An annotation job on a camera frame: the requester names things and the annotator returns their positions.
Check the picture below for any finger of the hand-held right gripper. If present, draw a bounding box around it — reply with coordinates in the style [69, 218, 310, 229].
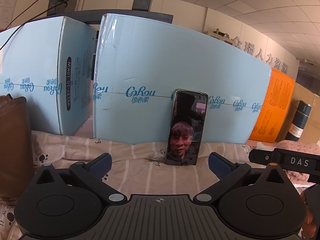
[248, 149, 275, 166]

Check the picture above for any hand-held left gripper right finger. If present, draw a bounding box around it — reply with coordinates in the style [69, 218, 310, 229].
[192, 152, 292, 204]

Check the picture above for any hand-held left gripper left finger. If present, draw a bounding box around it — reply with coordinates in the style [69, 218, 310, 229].
[32, 152, 128, 204]

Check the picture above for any pink knitted sweater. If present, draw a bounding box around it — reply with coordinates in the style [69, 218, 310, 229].
[276, 140, 320, 187]

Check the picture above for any person's right hand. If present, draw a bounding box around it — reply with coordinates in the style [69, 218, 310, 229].
[299, 189, 316, 233]

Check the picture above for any white folded garment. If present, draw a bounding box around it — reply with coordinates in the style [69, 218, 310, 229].
[246, 141, 278, 152]

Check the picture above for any dark blue vacuum bottle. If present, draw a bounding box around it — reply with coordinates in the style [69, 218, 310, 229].
[285, 100, 312, 142]

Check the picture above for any brown cardboard box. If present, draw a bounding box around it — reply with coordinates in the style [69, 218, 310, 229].
[275, 82, 320, 143]

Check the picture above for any black smartphone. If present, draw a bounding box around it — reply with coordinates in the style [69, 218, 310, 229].
[164, 89, 209, 167]

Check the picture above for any orange carton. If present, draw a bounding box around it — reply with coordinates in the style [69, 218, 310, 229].
[249, 67, 296, 143]

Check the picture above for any brown cushion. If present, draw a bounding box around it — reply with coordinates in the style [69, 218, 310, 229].
[0, 94, 35, 205]

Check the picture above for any large light blue carton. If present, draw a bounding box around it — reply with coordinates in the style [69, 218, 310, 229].
[92, 13, 272, 145]

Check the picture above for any small light blue carton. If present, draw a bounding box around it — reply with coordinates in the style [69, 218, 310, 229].
[0, 16, 98, 137]

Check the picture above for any beige cabinet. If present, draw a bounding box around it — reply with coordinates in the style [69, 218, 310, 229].
[204, 29, 234, 46]

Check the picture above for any small black power adapter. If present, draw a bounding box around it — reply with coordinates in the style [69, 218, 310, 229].
[47, 0, 67, 15]

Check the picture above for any wall lettering sign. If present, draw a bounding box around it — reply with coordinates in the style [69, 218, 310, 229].
[232, 36, 290, 75]

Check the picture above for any black adapter cable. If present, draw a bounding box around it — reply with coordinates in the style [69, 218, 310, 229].
[0, 4, 50, 52]

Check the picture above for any wall poster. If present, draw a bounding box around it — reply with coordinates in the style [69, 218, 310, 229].
[0, 0, 18, 30]

